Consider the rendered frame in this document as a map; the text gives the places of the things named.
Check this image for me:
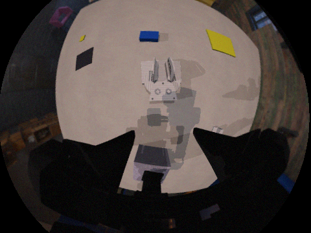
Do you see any yellow flat rectangular plate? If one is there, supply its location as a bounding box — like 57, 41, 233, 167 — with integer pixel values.
206, 29, 236, 58

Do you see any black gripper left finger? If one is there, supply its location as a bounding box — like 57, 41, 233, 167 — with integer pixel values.
62, 130, 135, 194

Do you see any blue rectangular block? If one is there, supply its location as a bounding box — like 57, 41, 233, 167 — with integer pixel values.
139, 31, 159, 42

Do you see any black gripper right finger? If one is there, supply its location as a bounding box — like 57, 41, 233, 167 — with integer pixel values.
192, 128, 261, 182

